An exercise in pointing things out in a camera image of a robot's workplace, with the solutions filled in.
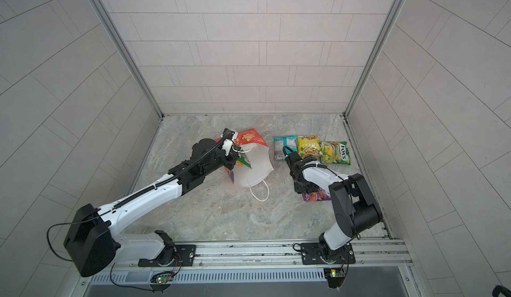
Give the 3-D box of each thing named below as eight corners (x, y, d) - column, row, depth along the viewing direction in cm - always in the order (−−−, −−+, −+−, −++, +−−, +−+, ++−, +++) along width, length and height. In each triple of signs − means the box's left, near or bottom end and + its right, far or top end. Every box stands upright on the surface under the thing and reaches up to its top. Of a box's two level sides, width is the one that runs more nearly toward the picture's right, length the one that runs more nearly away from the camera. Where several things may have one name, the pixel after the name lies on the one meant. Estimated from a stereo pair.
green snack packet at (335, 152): (321, 165, 98) (323, 160, 94) (317, 146, 105) (319, 141, 102) (349, 165, 98) (353, 160, 94) (344, 146, 105) (346, 141, 102)
